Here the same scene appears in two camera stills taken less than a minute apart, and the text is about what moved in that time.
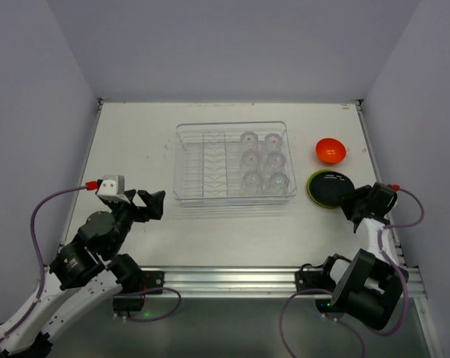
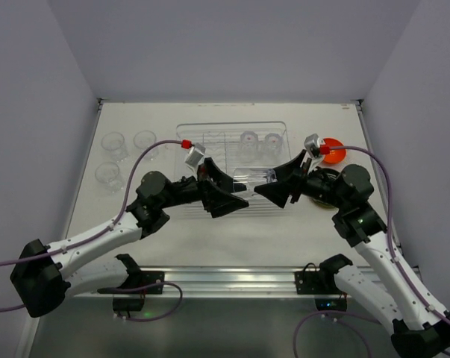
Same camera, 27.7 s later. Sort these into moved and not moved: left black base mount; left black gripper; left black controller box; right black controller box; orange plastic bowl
Moved: left black gripper
Not moved: right black controller box; left black base mount; left black controller box; orange plastic bowl
